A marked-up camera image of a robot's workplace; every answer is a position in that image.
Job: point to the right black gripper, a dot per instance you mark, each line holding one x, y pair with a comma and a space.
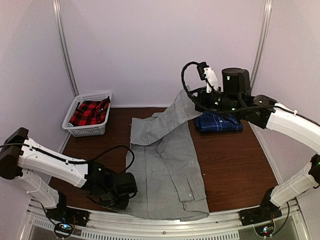
201, 93

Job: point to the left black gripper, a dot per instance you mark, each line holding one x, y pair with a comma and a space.
121, 205

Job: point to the grey long sleeve shirt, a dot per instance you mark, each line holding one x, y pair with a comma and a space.
165, 165

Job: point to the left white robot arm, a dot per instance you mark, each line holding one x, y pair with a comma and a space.
21, 157

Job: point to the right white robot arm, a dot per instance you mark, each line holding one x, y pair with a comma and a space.
235, 98

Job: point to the blue plaid folded shirt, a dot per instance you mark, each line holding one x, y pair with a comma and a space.
210, 122

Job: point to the white plastic basket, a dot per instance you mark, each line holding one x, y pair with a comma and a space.
90, 130

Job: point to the red black plaid shirt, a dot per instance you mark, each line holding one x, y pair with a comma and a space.
90, 112

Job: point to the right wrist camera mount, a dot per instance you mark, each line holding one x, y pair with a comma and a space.
207, 74

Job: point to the aluminium front rail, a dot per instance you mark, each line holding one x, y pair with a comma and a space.
221, 225

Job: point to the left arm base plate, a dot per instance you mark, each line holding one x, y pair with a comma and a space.
71, 216

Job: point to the right aluminium corner post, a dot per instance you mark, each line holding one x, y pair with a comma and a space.
263, 36

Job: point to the aluminium corner post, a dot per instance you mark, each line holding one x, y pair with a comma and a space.
64, 47
263, 36

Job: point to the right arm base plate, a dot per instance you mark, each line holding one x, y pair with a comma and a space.
256, 215

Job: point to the left aluminium corner post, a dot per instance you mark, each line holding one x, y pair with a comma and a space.
64, 47

